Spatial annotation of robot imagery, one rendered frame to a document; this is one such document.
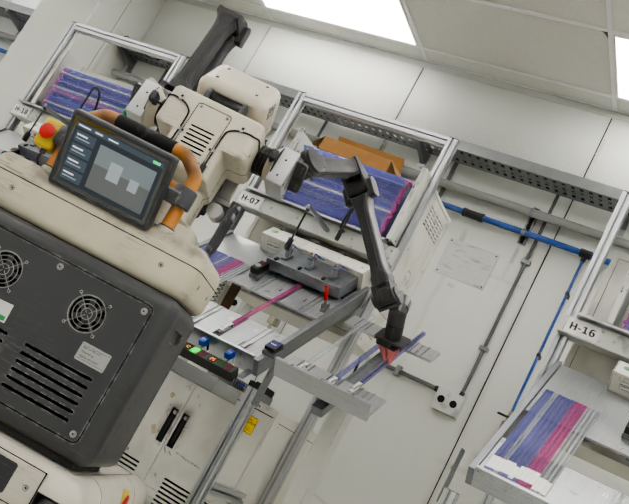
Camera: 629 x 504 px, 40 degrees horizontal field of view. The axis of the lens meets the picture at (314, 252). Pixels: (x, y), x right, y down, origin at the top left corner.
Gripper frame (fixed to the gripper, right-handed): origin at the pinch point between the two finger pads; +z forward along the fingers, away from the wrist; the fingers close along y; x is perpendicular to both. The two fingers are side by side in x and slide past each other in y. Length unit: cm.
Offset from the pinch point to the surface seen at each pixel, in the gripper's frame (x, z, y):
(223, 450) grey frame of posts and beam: 42, 29, 31
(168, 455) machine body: 28, 59, 65
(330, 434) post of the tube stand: 19.2, 21.8, 6.1
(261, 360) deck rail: 21.0, 6.4, 34.5
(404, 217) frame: -64, -20, 33
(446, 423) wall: -142, 118, 22
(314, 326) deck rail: -9.9, 6.8, 34.3
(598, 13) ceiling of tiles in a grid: -213, -87, 21
